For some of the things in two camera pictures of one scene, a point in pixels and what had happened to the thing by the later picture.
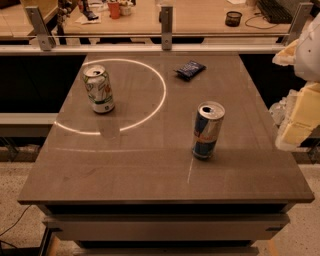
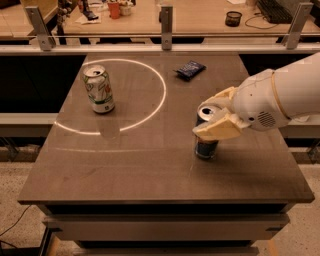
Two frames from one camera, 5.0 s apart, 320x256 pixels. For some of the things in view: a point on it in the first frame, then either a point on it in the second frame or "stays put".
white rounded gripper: x=309 y=55 → x=257 y=100
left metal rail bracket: x=44 y=36 stays put
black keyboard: x=274 y=11 stays put
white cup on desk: x=125 y=9 stays put
